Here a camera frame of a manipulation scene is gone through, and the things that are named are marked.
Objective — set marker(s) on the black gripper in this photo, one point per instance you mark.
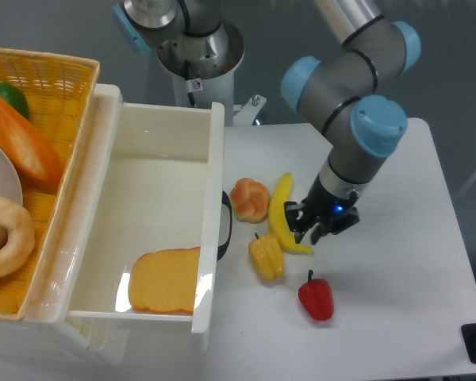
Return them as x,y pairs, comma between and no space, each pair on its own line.
322,209

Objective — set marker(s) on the beige bagel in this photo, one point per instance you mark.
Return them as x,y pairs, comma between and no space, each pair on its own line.
16,236

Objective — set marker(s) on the round knotted bread roll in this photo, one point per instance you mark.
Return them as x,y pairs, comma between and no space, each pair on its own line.
250,200

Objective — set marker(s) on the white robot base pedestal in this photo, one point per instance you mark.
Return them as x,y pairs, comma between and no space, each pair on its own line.
202,71

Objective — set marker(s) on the white drawer cabinet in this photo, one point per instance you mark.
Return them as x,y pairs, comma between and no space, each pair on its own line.
46,330

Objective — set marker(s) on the toast bread slice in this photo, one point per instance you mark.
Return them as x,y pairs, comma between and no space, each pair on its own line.
164,282

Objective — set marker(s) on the yellow banana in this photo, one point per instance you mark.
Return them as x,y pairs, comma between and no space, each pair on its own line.
277,219

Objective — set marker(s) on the yellow wicker basket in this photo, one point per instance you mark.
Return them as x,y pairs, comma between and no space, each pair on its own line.
58,90

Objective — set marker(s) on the yellow bell pepper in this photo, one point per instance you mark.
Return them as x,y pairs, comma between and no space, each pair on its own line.
267,257

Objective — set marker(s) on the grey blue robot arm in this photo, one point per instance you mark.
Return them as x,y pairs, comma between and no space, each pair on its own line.
338,99

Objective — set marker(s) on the orange baguette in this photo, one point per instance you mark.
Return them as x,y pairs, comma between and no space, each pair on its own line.
28,149

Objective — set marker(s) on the green pepper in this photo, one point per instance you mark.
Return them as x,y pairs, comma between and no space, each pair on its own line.
15,98

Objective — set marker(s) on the red bell pepper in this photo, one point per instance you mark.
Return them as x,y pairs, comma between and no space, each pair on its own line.
315,295

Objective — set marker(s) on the white top drawer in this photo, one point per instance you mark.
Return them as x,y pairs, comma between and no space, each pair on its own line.
162,190

